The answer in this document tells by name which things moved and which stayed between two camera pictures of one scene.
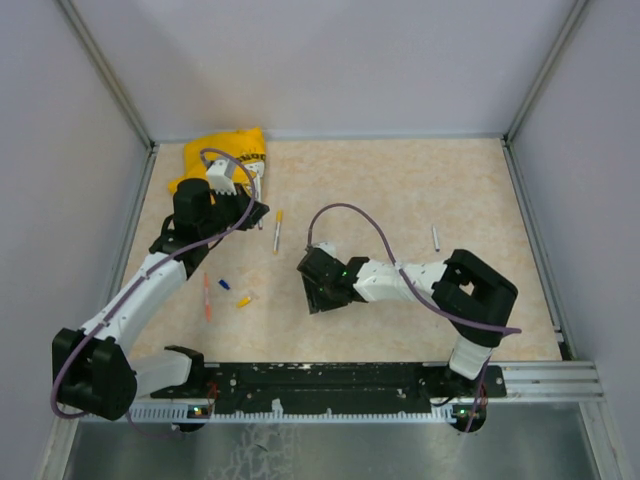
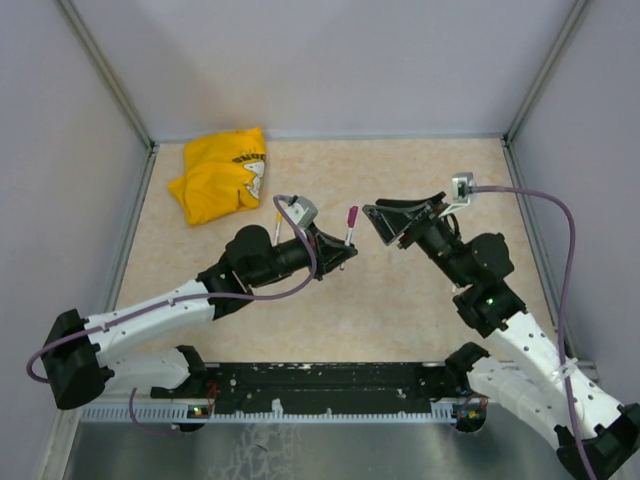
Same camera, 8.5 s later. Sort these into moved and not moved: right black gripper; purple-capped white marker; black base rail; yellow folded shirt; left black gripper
Moved: left black gripper; purple-capped white marker; right black gripper
Not moved: black base rail; yellow folded shirt
